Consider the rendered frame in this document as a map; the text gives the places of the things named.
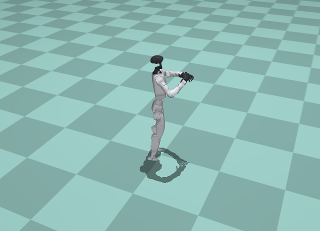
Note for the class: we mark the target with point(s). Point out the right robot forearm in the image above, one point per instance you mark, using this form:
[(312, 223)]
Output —
[(177, 88)]

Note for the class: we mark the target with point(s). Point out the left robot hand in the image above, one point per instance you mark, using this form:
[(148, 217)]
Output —
[(181, 76)]

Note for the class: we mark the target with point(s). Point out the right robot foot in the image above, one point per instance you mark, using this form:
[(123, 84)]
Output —
[(156, 159)]

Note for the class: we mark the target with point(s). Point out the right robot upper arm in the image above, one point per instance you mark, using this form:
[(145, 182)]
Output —
[(160, 81)]

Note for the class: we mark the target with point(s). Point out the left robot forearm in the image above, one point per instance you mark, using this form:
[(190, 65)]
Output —
[(175, 73)]

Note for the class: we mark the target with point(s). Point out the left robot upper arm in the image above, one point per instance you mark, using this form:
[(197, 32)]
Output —
[(166, 73)]

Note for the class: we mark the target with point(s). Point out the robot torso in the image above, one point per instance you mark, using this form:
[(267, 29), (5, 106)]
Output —
[(159, 93)]

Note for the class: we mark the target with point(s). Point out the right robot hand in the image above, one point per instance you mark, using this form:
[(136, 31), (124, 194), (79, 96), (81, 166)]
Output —
[(185, 77)]

